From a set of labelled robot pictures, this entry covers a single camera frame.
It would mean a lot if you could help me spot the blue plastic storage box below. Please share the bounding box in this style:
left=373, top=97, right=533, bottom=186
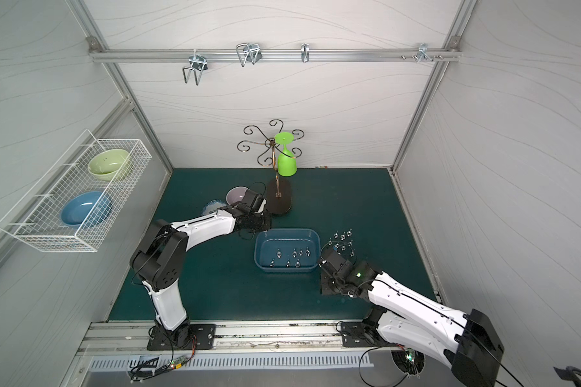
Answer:
left=254, top=228, right=321, bottom=274

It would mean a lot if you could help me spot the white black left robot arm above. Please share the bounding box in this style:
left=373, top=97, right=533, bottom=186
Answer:
left=130, top=206, right=271, bottom=348

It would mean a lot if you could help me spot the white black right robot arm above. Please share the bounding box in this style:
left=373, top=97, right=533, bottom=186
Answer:
left=319, top=258, right=505, bottom=386

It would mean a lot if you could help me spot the pink ceramic bowl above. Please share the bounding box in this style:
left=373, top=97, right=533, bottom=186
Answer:
left=225, top=186, right=248, bottom=205

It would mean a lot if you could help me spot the blue floral ceramic bowl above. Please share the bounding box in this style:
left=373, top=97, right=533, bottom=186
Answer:
left=202, top=200, right=227, bottom=216

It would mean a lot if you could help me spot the copper cup tree stand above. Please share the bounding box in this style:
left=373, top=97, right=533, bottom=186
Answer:
left=237, top=119, right=305, bottom=216

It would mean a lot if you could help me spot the green plastic goblet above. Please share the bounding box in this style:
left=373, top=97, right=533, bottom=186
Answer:
left=274, top=132, right=297, bottom=177

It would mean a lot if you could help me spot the light green bowl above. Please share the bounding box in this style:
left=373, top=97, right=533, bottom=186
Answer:
left=88, top=148, right=132, bottom=182

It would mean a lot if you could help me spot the metal double hook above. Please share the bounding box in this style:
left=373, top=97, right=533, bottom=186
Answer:
left=182, top=51, right=208, bottom=85
left=236, top=43, right=262, bottom=67

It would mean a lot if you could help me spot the metal single hook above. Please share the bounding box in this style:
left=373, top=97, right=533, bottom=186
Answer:
left=300, top=43, right=310, bottom=63

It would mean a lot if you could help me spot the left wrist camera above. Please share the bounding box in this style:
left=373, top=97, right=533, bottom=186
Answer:
left=240, top=189, right=266, bottom=214

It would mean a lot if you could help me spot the white slotted cable duct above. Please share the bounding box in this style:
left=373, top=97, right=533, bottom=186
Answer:
left=89, top=351, right=374, bottom=372

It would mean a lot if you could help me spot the black cable bundle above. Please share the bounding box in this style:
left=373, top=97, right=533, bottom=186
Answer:
left=127, top=338, right=197, bottom=382

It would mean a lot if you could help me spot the aluminium top rail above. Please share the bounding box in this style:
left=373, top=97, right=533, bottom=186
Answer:
left=89, top=48, right=463, bottom=64

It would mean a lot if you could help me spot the white wire wall basket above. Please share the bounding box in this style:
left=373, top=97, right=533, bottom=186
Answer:
left=0, top=130, right=152, bottom=253

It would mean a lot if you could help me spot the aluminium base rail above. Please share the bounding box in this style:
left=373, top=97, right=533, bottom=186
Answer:
left=76, top=318, right=476, bottom=356

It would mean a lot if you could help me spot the metal hook bracket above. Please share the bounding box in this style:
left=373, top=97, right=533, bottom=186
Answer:
left=400, top=44, right=443, bottom=63

